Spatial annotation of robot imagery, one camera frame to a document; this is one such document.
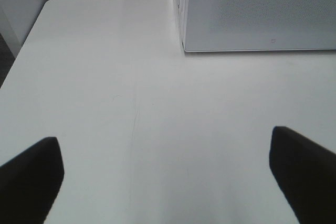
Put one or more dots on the white microwave door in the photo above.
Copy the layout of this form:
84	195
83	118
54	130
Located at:
248	25

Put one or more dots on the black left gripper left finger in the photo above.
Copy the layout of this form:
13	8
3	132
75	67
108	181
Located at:
30	182

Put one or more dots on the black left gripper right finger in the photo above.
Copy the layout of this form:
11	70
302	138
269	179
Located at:
305	173

